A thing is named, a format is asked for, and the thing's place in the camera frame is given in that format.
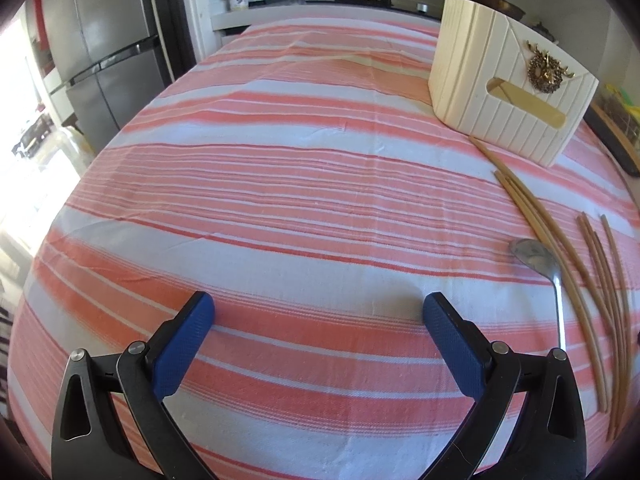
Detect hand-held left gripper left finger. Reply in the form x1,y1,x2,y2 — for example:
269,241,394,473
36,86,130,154
50,291,221,480

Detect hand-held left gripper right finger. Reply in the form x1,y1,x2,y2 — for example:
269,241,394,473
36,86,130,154
422,292,587,480

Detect metal spoon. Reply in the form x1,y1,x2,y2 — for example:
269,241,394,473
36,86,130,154
509,238,567,351

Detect bunch of wooden chopsticks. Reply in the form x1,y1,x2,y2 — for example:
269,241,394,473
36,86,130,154
469,135,632,443

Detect cream ribbed utensil box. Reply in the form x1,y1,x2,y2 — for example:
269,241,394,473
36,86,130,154
428,0,600,168

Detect pink striped tablecloth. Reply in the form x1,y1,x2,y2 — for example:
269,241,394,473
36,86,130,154
7,15,633,480

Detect black tray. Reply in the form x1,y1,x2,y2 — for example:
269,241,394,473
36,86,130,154
584,104,640,178

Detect brown basket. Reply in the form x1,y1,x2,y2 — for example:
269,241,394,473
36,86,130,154
600,82,640,131

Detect grey refrigerator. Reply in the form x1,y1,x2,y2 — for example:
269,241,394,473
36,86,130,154
30,0,176,146

